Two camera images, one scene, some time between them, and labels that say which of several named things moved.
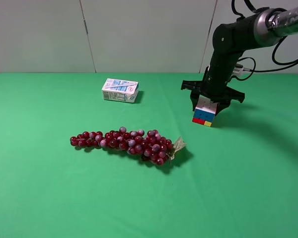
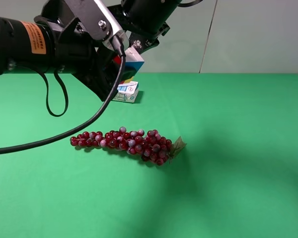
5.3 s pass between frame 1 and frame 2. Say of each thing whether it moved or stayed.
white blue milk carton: stayed
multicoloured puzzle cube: moved
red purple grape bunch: stayed
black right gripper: moved
